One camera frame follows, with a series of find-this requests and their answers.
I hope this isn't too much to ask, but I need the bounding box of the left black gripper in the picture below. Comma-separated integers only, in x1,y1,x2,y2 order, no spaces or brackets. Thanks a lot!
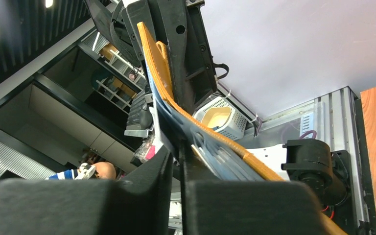
84,0,216,114

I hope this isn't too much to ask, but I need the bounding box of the white plastic basket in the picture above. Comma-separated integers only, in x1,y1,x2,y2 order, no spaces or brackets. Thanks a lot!
193,96,247,141

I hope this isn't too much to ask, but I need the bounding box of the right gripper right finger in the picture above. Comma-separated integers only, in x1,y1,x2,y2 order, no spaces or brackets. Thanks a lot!
179,143,327,235

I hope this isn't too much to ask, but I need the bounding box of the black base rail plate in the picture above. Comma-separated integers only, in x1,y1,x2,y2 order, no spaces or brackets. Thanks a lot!
354,98,376,235

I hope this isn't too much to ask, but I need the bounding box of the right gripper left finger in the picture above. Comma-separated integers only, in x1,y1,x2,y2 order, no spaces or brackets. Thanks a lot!
0,147,173,235

